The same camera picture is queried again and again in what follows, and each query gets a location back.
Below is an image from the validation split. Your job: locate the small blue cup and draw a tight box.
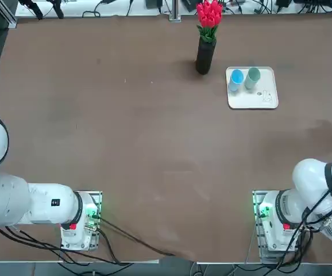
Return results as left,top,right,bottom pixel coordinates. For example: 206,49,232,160
228,68,245,93

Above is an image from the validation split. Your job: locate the small green cup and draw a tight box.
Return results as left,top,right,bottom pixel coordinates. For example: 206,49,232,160
244,67,261,90

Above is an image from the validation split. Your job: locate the white tray with rabbit print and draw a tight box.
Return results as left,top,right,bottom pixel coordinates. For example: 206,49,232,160
225,66,279,110

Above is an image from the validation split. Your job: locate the black ribbed vase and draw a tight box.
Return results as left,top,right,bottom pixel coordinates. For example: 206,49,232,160
195,39,217,75

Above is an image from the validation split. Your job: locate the red artificial tulip bunch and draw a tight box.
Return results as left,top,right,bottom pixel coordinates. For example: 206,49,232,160
196,0,223,44

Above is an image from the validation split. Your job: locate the black tripod leg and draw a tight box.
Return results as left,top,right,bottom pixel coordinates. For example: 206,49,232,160
19,0,44,20
51,0,65,20

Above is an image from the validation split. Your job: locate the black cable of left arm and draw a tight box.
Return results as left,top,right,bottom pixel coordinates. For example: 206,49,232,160
96,215,176,257

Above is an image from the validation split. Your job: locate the aluminium frame post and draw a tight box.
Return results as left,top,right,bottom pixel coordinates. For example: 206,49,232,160
168,0,182,22

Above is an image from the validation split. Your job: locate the black cable bundle right arm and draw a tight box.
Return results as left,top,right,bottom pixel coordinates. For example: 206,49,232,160
277,162,332,268

